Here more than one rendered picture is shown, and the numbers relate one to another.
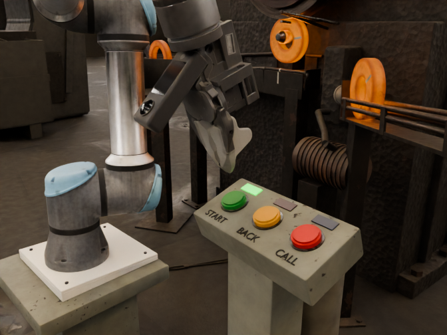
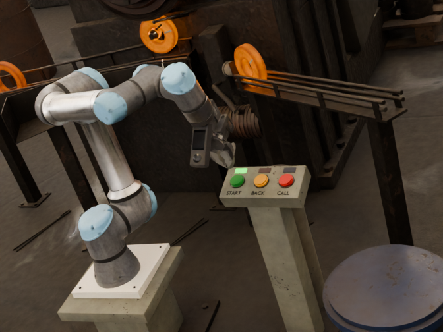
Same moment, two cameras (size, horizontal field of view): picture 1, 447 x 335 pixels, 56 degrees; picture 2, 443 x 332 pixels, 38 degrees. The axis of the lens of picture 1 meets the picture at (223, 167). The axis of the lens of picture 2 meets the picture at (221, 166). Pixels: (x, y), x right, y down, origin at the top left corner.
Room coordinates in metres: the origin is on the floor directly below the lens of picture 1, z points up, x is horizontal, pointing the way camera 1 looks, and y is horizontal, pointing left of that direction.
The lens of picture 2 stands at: (-0.89, 0.53, 1.51)
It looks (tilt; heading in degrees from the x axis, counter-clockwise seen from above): 28 degrees down; 341
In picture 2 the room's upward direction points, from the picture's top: 18 degrees counter-clockwise
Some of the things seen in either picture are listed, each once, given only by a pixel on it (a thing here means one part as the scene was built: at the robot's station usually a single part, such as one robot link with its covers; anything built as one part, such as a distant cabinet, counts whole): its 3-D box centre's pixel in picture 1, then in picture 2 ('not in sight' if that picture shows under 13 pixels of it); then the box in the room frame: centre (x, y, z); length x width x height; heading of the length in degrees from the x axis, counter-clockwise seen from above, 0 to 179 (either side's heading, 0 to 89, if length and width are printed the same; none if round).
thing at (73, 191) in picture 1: (75, 193); (101, 230); (0.92, 0.35, 0.49); 0.13 x 0.12 x 0.14; 110
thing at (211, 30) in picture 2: (341, 84); (220, 57); (1.36, -0.38, 0.68); 0.11 x 0.08 x 0.24; 128
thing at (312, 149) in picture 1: (324, 223); (255, 166); (1.20, -0.32, 0.27); 0.22 x 0.13 x 0.53; 38
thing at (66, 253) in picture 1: (76, 238); (113, 261); (0.91, 0.36, 0.37); 0.15 x 0.15 x 0.10
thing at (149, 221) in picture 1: (156, 145); (68, 168); (1.76, 0.29, 0.36); 0.26 x 0.20 x 0.72; 73
